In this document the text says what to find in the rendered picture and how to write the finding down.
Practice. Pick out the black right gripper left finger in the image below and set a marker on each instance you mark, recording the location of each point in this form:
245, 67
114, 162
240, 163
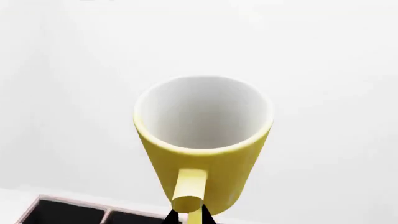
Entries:
172, 218

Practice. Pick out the yellow and white mug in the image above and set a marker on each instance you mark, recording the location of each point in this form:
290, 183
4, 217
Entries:
161, 151

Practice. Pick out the white caddy with black compartments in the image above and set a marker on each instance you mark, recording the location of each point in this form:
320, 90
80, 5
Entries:
62, 212

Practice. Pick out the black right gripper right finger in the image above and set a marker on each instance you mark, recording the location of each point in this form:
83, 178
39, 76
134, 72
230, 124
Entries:
207, 217

